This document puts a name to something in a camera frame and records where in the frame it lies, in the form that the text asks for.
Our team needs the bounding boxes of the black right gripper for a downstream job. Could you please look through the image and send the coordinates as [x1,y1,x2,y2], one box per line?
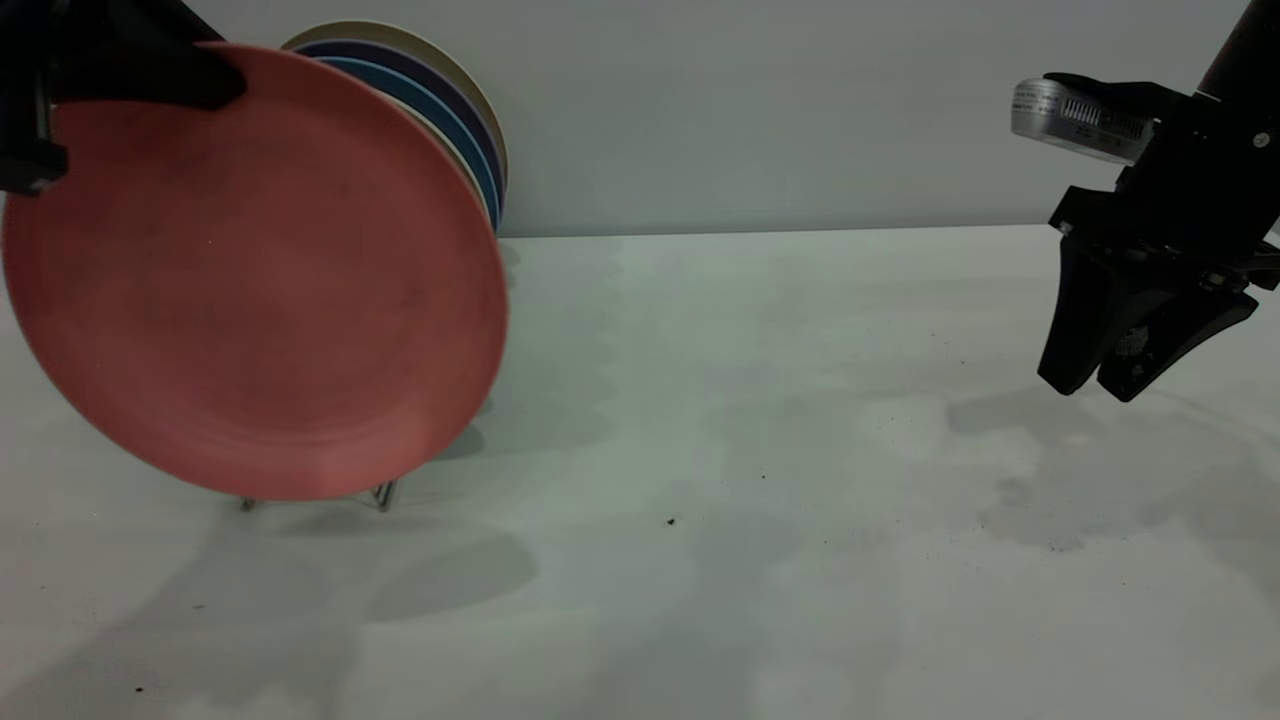
[1037,92,1280,403]

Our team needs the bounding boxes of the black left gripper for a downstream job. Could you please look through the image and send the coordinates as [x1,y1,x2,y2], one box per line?
[0,0,248,196]

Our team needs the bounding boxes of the pink round plate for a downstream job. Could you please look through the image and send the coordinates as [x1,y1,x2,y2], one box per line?
[0,42,511,503]

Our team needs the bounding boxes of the beige round plate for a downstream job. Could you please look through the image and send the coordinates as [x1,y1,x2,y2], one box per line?
[395,95,498,233]
[282,20,511,216]

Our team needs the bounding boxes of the purple round plate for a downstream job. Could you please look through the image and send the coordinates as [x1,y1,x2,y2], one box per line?
[295,40,506,201]

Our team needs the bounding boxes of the blue round plate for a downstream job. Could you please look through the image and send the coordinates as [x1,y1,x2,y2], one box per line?
[318,57,501,231]

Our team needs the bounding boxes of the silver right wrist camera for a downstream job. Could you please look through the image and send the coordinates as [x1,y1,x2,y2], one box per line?
[1010,72,1191,166]

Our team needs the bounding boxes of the metal wire plate rack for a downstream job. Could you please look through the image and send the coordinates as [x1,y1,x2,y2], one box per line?
[240,480,401,513]

